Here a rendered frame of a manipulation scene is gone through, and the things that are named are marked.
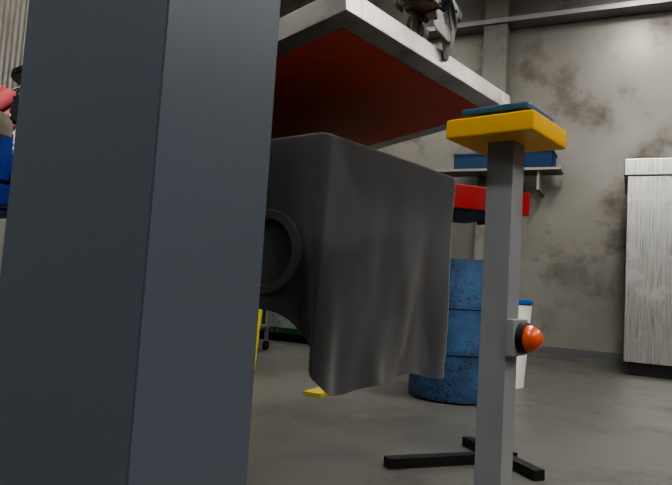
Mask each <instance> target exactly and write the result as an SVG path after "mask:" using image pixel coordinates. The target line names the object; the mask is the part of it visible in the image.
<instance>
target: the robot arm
mask: <svg viewBox="0 0 672 485"><path fill-rule="evenodd" d="M395 9H397V10H398V11H400V12H401V13H403V9H404V10H405V11H406V13H408V14H409V15H410V16H409V17H408V19H407V27H408V28H409V29H411V30H412V31H414V32H415V33H417V34H418V35H419V36H421V37H422V38H424V39H425V40H427V38H428V36H429V29H427V28H426V27H425V26H423V25H422V22H424V23H425V24H427V23H428V21H429V20H431V19H433V18H435V20H433V24H434V28H435V30H436V32H437V33H438V34H439V35H440V37H441V38H440V41H441V42H442V55H443V60H444V61H445V62H446V61H448V59H449V56H450V54H451V51H452V47H453V44H454V40H455V33H456V31H457V23H459V22H460V21H461V18H462V12H461V11H460V9H459V7H458V5H457V3H456V1H455V0H400V5H399V4H398V3H397V0H395Z"/></svg>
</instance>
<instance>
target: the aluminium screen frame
mask: <svg viewBox="0 0 672 485"><path fill-rule="evenodd" d="M340 28H344V29H346V30H347V31H349V32H351V33H353V34H354V35H356V36H358V37H359V38H361V39H363V40H365V41H366V42H368V43H370V44H372V45H373V46H375V47H377V48H378V49H380V50H382V51H384V52H385V53H387V54H389V55H391V56H392V57H394V58H396V59H397V60H399V61H401V62H403V63H404V64H406V65H408V66H410V67H411V68H413V69H415V70H416V71H418V72H420V73H422V74H423V75H425V76H427V77H429V78H430V79H432V80H434V81H435V82H437V83H439V84H441V85H442V86H444V87H446V88H447V89H449V90H451V91H453V92H454V93H456V94H458V95H460V96H461V97H463V98H465V99H466V100H468V101H470V102H472V103H473V104H475V105H477V106H479V107H480V108H481V107H488V106H495V105H502V104H509V103H510V96H509V95H508V94H506V93H505V92H503V91H502V90H500V89H499V88H497V87H496V86H494V85H493V84H491V83H490V82H488V81H487V80H485V79H484V78H482V77H481V76H479V75H478V74H476V73H475V72H473V71H472V70H470V69H469V68H467V67H466V66H464V65H463V64H461V63H460V62H458V61H457V60H455V59H454V58H452V57H451V56H449V59H448V61H446V62H445V61H444V60H443V55H442V50H440V49H439V48H437V47H436V46H434V45H433V44H431V43H430V42H428V41H427V40H425V39H424V38H422V37H421V36H419V35H418V34H417V33H415V32H414V31H412V30H411V29H409V28H408V27H406V26H405V25H403V24H402V23H400V22H399V21H397V20H396V19H394V18H393V17H391V16H390V15H388V14H387V13H385V12H384V11H382V10H381V9H379V8H378V7H376V6H375V5H373V4H372V3H370V2H369V1H367V0H316V1H314V2H312V3H310V4H308V5H306V6H304V7H302V8H300V9H298V10H296V11H294V12H292V13H290V14H288V15H286V16H284V17H282V18H280V19H279V33H278V47H277V56H280V55H282V54H284V53H286V52H289V51H291V50H293V49H295V48H298V47H300V46H302V45H304V44H307V43H309V42H311V41H313V40H316V39H318V38H320V37H322V36H325V35H327V34H329V33H331V32H334V31H336V30H338V29H340ZM446 128H447V124H445V125H441V126H438V127H434V128H431V129H427V130H424V131H420V132H416V133H413V134H409V135H406V136H402V137H399V138H395V139H392V140H388V141H385V142H381V143H378V144H374V145H370V146H367V147H370V148H373V149H379V148H383V147H386V146H390V145H393V144H397V143H401V142H404V141H408V140H411V139H415V138H419V137H422V136H426V135H430V134H433V133H437V132H440V131H444V130H446Z"/></svg>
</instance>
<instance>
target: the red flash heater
mask: <svg viewBox="0 0 672 485"><path fill-rule="evenodd" d="M485 207H486V187H478V186H470V185H463V184H455V197H454V208H453V218H452V222H456V223H472V222H477V225H485ZM529 210H530V193H523V205H522V217H523V216H529Z"/></svg>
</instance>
